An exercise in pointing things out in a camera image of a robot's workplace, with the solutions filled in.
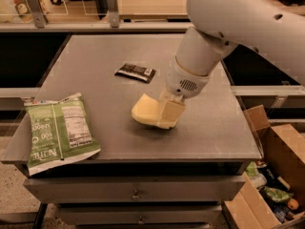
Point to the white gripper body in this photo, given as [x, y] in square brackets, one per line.
[181, 80]

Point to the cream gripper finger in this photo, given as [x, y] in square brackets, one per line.
[166, 94]
[170, 112]

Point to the yellow sponge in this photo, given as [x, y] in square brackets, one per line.
[146, 110]

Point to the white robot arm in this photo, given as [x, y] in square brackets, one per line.
[218, 27]

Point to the green jalapeno chip bag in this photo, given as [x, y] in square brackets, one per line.
[60, 133]

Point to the snack bag top left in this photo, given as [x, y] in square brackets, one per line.
[15, 11]

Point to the small black snack packet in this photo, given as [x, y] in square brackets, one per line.
[136, 72]

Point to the wooden table in background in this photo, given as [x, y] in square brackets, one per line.
[139, 9]

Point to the lower grey drawer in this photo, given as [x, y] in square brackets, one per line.
[139, 215]

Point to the grey drawer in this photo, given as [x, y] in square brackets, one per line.
[134, 189]
[139, 215]

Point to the cardboard box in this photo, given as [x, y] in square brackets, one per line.
[283, 149]

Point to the dark bottle in box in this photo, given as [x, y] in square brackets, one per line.
[273, 180]

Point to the green packet in box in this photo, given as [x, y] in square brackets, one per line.
[277, 195]

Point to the orange ball in box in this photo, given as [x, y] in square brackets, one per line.
[292, 204]

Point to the upper grey drawer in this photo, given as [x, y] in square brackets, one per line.
[134, 189]

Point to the middle metal bracket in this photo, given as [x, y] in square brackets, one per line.
[114, 18]

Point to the metal bracket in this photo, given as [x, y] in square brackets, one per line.
[37, 13]
[114, 18]

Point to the left metal bracket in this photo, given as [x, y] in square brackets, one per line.
[37, 13]

